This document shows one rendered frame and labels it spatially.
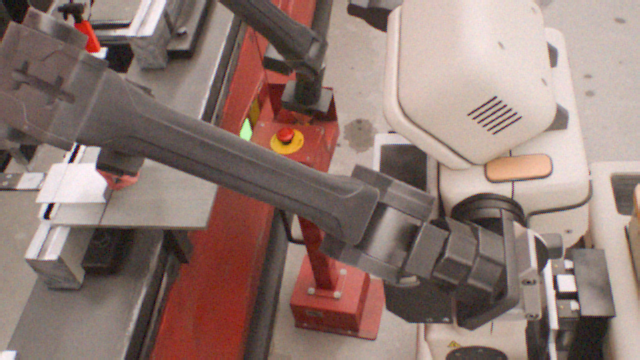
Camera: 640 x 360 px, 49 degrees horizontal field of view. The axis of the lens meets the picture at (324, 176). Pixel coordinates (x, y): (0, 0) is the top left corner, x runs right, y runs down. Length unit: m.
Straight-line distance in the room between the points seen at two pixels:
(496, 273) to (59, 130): 0.46
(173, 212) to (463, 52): 0.60
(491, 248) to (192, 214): 0.54
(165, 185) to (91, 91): 0.65
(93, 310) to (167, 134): 0.71
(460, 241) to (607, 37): 2.27
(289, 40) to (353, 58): 1.56
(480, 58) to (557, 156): 0.17
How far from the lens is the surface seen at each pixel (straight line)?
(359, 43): 2.94
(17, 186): 1.31
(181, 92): 1.54
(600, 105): 2.69
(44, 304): 1.31
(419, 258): 0.74
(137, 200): 1.19
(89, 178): 1.26
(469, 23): 0.76
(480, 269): 0.75
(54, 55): 0.58
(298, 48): 1.33
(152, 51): 1.59
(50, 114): 0.56
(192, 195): 1.16
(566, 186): 0.82
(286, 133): 1.48
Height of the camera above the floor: 1.86
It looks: 50 degrees down
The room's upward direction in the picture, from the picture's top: 12 degrees counter-clockwise
